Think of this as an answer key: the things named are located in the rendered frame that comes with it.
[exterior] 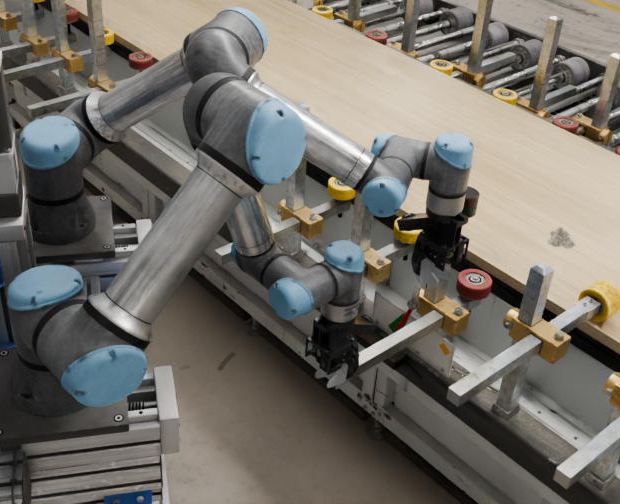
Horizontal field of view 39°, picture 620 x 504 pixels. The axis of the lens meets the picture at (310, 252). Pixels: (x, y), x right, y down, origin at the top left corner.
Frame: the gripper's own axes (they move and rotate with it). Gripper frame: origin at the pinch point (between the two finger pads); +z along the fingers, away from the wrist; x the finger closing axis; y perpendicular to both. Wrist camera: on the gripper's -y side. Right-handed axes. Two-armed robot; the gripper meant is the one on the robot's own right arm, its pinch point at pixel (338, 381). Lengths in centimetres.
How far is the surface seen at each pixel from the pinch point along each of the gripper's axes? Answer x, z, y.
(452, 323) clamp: 4.3, -3.3, -30.8
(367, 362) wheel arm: 1.6, -3.0, -6.5
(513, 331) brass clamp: 19.7, -11.5, -30.7
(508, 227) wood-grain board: -9, -8, -67
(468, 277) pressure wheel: -1.3, -7.9, -41.8
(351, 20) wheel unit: -145, -3, -141
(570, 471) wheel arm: 51, -14, -6
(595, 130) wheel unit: -31, -4, -140
